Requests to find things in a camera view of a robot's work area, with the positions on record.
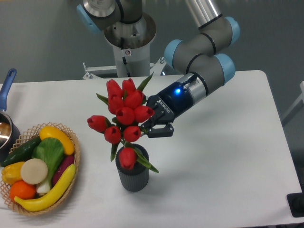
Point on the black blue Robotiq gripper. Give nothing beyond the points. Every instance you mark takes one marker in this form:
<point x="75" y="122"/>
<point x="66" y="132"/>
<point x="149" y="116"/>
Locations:
<point x="167" y="105"/>

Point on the yellow banana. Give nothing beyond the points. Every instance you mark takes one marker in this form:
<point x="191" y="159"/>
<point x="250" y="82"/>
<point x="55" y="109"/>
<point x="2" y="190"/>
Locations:
<point x="51" y="197"/>

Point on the orange fruit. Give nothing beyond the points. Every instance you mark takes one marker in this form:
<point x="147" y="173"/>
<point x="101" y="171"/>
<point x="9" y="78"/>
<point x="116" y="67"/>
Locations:
<point x="22" y="190"/>

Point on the red tulip bouquet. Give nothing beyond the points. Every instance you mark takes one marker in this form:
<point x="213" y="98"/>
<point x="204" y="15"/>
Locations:
<point x="127" y="104"/>

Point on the black device at edge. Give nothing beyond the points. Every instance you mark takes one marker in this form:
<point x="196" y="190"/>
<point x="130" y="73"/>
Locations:
<point x="296" y="204"/>

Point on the green cucumber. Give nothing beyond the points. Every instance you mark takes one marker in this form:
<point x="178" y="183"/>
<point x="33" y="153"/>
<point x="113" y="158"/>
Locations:
<point x="21" y="153"/>

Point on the dark grey ribbed vase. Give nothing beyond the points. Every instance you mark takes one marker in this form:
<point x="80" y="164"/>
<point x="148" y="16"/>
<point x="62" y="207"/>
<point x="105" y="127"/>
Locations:
<point x="133" y="175"/>

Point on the yellow bell pepper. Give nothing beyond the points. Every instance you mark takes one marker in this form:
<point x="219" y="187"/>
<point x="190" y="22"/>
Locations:
<point x="12" y="173"/>

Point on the purple sweet potato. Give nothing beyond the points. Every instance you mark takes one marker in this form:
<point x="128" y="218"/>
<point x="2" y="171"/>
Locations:
<point x="64" y="164"/>

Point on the woven wicker basket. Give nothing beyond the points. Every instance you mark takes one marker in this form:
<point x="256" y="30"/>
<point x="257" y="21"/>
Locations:
<point x="30" y="134"/>

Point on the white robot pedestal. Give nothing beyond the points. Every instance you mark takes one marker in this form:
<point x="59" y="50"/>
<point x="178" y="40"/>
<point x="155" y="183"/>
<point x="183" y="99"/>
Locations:
<point x="131" y="46"/>

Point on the beige round disc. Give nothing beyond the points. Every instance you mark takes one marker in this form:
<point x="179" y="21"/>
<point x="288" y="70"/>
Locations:
<point x="34" y="171"/>

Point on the white metal base frame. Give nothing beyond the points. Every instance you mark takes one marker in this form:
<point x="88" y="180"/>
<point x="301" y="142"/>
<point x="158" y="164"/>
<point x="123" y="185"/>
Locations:
<point x="111" y="71"/>

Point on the white frame at right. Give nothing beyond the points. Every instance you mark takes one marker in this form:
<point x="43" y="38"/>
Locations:
<point x="294" y="108"/>

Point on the green leafy vegetable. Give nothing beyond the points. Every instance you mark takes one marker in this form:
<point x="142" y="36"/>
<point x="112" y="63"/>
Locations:
<point x="51" y="151"/>

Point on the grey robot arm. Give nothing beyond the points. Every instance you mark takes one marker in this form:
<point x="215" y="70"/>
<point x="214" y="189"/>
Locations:
<point x="204" y="68"/>

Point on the blue handled saucepan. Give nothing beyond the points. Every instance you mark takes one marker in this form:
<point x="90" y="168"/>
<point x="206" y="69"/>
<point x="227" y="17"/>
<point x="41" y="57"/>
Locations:
<point x="9" y="132"/>

